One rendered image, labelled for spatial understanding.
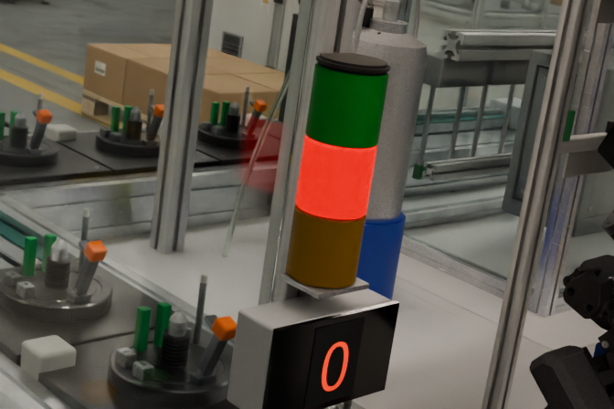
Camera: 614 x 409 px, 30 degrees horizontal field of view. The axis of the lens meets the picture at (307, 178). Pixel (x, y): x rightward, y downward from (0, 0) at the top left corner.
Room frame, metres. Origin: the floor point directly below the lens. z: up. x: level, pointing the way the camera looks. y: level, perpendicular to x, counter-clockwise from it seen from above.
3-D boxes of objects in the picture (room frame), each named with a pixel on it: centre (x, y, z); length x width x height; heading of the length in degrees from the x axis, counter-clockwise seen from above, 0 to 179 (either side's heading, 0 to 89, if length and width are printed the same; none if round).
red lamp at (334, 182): (0.76, -0.02, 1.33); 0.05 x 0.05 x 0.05
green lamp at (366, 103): (0.76, -0.02, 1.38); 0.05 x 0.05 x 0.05
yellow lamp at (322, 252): (0.76, -0.02, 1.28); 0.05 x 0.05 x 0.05
